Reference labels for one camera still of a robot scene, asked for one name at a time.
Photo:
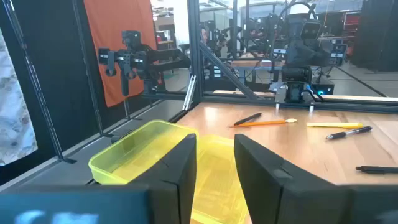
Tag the black backdrop curtain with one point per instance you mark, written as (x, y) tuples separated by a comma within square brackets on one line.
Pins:
[(379, 31), (59, 62)]

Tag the orange pencil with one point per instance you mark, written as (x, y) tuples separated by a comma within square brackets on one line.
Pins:
[(264, 123)]

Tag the yellow translucent plastic box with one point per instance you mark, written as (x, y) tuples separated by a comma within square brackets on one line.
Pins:
[(130, 152)]

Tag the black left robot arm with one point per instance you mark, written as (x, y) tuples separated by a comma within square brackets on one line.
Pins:
[(295, 84)]

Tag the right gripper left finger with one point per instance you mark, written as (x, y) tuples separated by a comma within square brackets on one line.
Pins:
[(174, 186)]

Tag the silver metal bracket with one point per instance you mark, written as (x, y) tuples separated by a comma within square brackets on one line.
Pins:
[(189, 93)]

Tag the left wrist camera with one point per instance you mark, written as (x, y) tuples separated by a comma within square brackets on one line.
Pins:
[(311, 30)]

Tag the black aluminium table frame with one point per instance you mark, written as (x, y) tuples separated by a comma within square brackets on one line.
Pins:
[(194, 46)]

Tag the black pen with silver clip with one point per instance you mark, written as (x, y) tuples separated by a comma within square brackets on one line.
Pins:
[(348, 133)]

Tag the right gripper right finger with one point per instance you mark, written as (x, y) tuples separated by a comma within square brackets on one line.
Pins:
[(280, 193)]

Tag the yellow pen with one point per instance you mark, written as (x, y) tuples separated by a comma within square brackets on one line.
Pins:
[(332, 125)]

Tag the black controller box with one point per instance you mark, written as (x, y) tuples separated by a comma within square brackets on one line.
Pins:
[(325, 85)]

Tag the background wooden table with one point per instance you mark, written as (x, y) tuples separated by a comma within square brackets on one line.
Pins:
[(248, 63)]

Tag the red shelf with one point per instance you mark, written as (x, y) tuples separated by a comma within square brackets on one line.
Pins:
[(351, 21)]

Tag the background black robot arm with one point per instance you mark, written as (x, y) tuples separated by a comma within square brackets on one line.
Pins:
[(146, 60)]

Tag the black stand pole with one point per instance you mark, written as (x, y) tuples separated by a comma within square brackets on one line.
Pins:
[(87, 62), (38, 90)]

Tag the white patterned cloth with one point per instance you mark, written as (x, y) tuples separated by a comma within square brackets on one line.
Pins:
[(15, 109)]

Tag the orange cloth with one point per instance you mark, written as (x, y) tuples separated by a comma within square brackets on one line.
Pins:
[(105, 31)]

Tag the yellow translucent box lid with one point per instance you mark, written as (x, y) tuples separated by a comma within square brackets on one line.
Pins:
[(214, 180)]

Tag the person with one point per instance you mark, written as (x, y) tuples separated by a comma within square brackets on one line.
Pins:
[(203, 35)]

